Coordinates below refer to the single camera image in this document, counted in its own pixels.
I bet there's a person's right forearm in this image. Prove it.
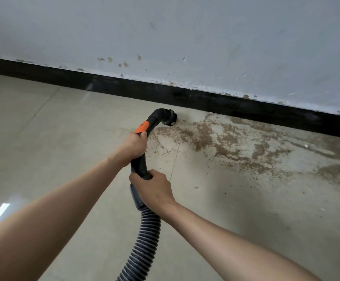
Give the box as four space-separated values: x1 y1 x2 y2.
165 203 322 281

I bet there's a black ribbed vacuum hose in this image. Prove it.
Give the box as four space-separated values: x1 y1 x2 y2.
116 108 178 281

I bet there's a black baseboard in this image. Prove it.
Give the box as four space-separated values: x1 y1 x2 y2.
0 55 340 141

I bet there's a person's right hand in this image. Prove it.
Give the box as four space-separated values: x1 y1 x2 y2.
129 169 179 223

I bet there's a person's left forearm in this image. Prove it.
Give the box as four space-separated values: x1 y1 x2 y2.
0 153 127 281

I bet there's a person's left hand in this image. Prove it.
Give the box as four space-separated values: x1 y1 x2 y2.
113 131 149 169

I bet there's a brown dirt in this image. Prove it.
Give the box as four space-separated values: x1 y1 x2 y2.
146 112 340 190

